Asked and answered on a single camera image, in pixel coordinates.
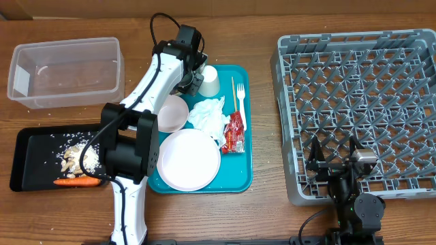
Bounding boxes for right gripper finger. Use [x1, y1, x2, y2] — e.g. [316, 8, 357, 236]
[349, 136, 366, 160]
[308, 136, 325, 163]

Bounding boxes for pink bowl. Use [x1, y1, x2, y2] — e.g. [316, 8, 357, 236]
[157, 95, 189, 133]

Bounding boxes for food scraps pile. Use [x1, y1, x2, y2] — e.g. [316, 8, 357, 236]
[50, 131, 102, 178]

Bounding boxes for orange carrot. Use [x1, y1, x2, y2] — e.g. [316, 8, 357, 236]
[53, 176, 101, 187]

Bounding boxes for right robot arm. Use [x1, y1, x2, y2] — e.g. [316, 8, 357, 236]
[298, 136, 386, 245]

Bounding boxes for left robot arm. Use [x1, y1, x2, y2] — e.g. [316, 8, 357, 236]
[96, 24, 207, 244]

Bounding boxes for grey dishwasher rack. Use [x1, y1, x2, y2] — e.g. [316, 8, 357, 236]
[270, 29, 435, 206]

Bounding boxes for white paper cup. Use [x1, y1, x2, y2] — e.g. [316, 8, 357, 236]
[198, 65, 220, 97]

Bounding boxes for crumpled white napkin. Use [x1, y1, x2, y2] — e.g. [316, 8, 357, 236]
[187, 96, 230, 147]

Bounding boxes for wooden chopstick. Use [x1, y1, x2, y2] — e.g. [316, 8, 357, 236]
[231, 76, 238, 112]

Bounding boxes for white plastic fork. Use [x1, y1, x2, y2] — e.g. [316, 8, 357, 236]
[236, 83, 247, 131]

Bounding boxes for red snack wrapper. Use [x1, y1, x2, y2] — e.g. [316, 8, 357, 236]
[221, 111, 245, 154]

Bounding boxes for white round plate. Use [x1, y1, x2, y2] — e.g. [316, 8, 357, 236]
[157, 129, 221, 192]

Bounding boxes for teal serving tray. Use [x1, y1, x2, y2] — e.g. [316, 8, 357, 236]
[147, 64, 253, 195]

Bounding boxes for clear plastic bin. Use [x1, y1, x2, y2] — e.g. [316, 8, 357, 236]
[7, 37, 125, 109]

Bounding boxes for black plastic tray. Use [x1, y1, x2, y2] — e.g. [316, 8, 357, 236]
[10, 124, 99, 192]

